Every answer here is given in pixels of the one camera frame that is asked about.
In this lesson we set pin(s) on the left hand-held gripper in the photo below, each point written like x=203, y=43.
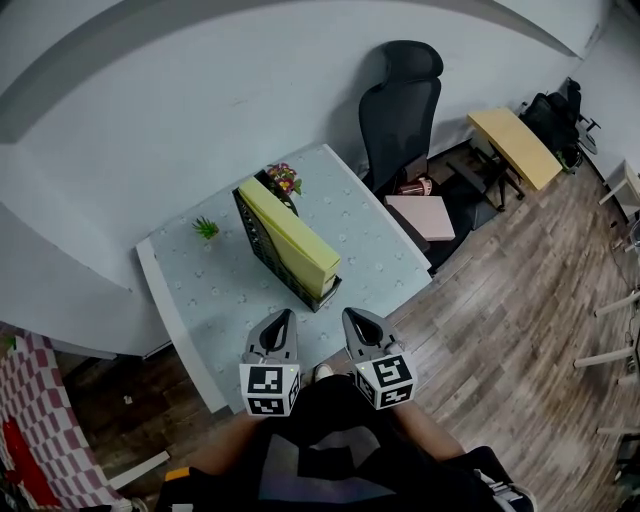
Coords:
x=267, y=385

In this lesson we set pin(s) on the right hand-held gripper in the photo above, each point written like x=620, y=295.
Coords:
x=387, y=380

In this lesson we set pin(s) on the black mesh file holder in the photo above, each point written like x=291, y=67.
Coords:
x=260, y=250

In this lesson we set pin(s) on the yellow foam folder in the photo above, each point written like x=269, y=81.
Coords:
x=290, y=235

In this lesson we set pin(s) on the person's right forearm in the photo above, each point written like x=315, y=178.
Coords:
x=430, y=432

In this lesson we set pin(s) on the person's left forearm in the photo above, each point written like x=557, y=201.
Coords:
x=225, y=445

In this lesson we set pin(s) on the pink flat box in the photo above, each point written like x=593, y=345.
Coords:
x=425, y=217

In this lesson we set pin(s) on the person's white shoe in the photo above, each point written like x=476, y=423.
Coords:
x=324, y=372

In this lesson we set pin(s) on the light blue floral tablecloth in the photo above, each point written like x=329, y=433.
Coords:
x=360, y=240

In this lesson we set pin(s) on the person's black clothed body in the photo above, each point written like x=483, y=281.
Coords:
x=330, y=450

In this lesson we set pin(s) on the small green potted plant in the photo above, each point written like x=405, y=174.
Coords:
x=206, y=229

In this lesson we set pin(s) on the copper coloured cup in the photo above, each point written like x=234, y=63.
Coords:
x=415, y=187

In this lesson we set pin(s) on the purple yellow flower pot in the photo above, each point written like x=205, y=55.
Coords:
x=282, y=175

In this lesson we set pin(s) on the white plank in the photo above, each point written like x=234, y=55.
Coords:
x=142, y=467

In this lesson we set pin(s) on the black mesh high-back office chair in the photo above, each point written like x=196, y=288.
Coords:
x=395, y=115

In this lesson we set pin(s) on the red white checkered cloth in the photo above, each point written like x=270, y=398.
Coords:
x=50, y=400

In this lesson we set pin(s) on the white-legged dark top table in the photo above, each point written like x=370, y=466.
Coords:
x=600, y=357

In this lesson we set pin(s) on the yellow top table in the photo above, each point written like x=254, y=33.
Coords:
x=515, y=140

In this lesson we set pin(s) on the black office chair with headrest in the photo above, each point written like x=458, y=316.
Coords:
x=547, y=117

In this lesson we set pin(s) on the small white table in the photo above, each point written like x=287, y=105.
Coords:
x=631, y=182

